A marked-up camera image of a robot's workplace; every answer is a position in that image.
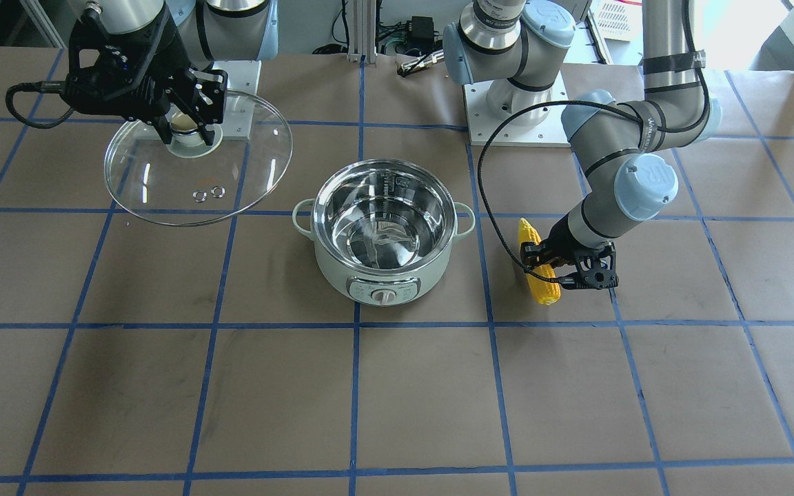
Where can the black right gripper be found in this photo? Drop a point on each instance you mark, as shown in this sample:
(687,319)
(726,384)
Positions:
(175,80)

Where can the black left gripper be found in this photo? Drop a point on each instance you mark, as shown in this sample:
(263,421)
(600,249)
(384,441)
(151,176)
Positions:
(560,242)

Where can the yellow corn cob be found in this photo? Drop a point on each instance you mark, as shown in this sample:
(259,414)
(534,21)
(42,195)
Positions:
(544,293)

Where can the glass pot lid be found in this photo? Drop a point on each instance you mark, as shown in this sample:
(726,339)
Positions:
(189,183)

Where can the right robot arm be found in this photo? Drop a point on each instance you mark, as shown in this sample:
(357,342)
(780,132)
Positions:
(215,30)

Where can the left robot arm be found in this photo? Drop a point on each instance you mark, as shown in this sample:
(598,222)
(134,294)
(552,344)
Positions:
(518,47)

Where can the pale green electric pot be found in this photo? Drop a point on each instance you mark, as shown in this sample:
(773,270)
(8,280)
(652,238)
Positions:
(383,230)

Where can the black power brick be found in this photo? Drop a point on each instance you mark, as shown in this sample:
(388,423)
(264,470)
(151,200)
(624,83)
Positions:
(421,33)

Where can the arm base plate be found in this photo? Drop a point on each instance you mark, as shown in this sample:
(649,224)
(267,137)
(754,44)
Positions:
(490,103)
(243,82)

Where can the aluminium frame post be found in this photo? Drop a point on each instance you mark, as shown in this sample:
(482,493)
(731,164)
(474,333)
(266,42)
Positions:
(362,31)

